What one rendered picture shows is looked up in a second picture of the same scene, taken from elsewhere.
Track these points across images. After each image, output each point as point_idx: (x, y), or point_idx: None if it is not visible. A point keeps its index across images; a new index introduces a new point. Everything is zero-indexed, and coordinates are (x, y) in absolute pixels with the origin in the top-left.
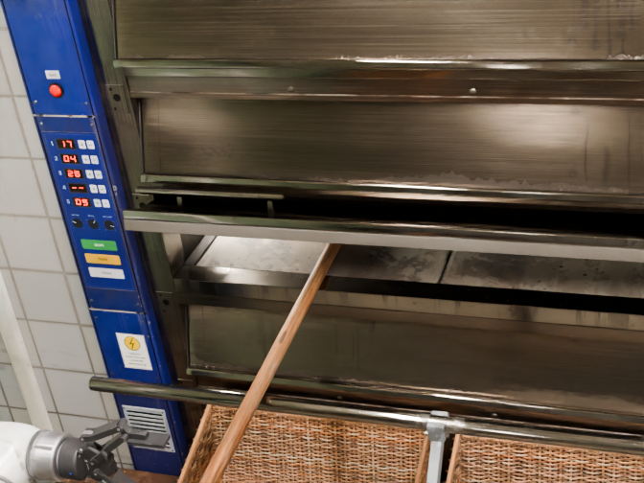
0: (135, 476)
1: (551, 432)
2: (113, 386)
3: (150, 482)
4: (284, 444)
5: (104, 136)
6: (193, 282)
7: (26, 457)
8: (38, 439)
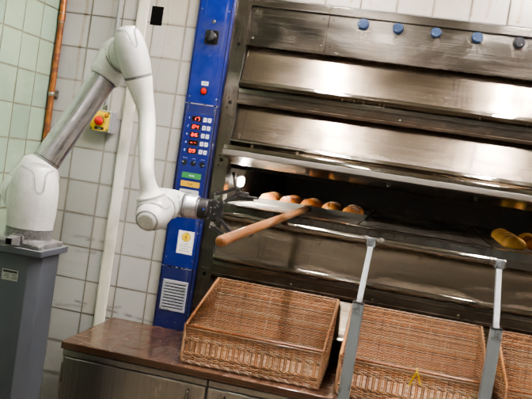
0: (153, 326)
1: (425, 245)
2: None
3: (164, 329)
4: (255, 304)
5: (218, 118)
6: (232, 206)
7: (182, 199)
8: (188, 194)
